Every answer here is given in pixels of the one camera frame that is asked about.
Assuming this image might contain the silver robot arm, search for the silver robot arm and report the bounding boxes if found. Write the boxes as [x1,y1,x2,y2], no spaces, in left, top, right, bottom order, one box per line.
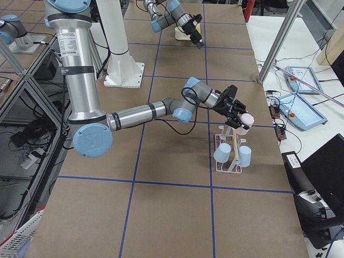
[44,1,250,157]
[143,0,205,49]

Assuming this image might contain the white wire cup rack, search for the white wire cup rack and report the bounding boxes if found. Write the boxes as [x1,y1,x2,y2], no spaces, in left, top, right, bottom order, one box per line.
[213,125,246,174]

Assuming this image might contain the white perforated basket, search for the white perforated basket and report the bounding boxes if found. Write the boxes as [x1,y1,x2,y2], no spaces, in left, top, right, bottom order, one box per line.
[1,207,45,258]

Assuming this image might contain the teach pendant tablet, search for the teach pendant tablet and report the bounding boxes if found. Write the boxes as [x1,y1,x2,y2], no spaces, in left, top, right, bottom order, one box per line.
[275,92,327,131]
[285,66,323,95]

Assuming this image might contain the light blue plastic cup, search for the light blue plastic cup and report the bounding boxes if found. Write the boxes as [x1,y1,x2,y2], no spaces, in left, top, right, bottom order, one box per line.
[213,142,231,163]

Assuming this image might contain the light blue cup on rack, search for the light blue cup on rack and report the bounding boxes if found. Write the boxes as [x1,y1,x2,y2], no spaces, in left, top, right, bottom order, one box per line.
[236,146,252,167]

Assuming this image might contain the aluminium frame post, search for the aluminium frame post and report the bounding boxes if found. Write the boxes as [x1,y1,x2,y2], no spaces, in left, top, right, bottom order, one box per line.
[257,0,305,84]

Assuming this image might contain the red cylinder tube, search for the red cylinder tube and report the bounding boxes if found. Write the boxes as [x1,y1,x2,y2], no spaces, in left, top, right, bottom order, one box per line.
[244,0,255,23]

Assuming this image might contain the far teach pendant tablet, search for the far teach pendant tablet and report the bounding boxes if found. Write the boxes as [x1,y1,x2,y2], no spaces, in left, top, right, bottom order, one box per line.
[285,66,323,95]

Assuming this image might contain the near teach pendant tablet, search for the near teach pendant tablet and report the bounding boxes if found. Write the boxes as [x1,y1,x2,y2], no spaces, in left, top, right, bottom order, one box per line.
[275,92,327,131]

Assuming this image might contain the pink plastic cup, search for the pink plastic cup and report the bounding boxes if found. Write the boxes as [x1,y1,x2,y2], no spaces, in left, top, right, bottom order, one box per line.
[233,113,254,135]

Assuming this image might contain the cream plastic tray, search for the cream plastic tray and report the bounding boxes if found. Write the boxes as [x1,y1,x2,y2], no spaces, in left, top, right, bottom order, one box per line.
[175,21,202,41]

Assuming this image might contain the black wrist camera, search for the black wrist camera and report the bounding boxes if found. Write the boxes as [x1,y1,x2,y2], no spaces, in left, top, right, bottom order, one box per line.
[224,85,238,103]

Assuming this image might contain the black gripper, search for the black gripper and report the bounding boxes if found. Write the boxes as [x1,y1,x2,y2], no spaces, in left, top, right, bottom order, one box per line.
[182,13,205,49]
[214,91,247,129]

